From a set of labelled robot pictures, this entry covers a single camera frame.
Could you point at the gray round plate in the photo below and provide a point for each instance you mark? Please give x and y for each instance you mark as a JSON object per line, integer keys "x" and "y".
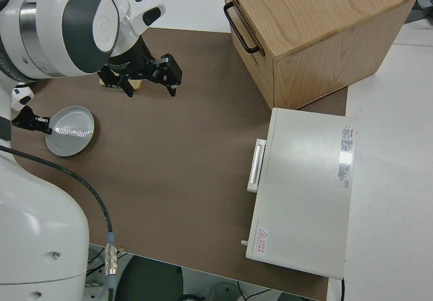
{"x": 71, "y": 132}

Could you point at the wooden mug tree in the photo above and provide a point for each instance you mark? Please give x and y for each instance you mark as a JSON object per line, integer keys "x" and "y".
{"x": 138, "y": 84}

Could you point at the wooden drawer cabinet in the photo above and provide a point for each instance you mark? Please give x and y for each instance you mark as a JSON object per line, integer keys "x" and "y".
{"x": 321, "y": 20}

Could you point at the dark round pedestal base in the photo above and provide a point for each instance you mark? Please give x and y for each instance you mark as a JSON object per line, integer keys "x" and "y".
{"x": 149, "y": 280}

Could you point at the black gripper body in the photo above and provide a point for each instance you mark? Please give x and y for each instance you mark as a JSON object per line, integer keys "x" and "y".
{"x": 130, "y": 59}
{"x": 25, "y": 118}

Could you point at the cream toaster oven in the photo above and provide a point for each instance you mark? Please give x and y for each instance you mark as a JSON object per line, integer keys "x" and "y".
{"x": 301, "y": 192}

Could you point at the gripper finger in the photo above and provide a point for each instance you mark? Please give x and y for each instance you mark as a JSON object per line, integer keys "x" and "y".
{"x": 43, "y": 120}
{"x": 116, "y": 81}
{"x": 172, "y": 74}
{"x": 48, "y": 130}

